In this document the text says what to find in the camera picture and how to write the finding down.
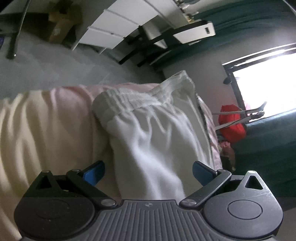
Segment white dresser desk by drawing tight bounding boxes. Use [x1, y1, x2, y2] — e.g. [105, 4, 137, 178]
[71, 1, 189, 50]

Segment garment steamer stand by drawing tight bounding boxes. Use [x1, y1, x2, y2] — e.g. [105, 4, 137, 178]
[212, 102, 267, 131]

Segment white sweatpants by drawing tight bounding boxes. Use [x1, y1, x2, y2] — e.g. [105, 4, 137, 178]
[92, 71, 219, 201]

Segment teal curtain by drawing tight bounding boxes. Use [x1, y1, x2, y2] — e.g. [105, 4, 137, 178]
[232, 110, 296, 197]
[152, 1, 295, 69]

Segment pile of clothes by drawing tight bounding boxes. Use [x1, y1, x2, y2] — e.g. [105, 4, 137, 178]
[218, 141, 236, 172]

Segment teal curtain right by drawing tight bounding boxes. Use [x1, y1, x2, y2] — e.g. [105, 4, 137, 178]
[232, 110, 296, 197]

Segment black white chair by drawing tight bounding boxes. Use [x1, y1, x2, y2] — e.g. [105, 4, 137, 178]
[118, 20, 216, 67]

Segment red bag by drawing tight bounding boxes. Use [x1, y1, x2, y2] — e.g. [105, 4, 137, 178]
[218, 104, 247, 144]

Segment teal curtain left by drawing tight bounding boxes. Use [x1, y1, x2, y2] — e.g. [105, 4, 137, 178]
[152, 1, 295, 69]

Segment window with dark frame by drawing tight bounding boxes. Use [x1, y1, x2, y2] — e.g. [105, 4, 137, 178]
[223, 43, 295, 118]

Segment cardboard box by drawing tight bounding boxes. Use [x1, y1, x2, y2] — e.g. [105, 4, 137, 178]
[48, 1, 82, 44]

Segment pastel bed sheet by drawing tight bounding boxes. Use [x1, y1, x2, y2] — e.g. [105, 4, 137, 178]
[0, 83, 224, 241]

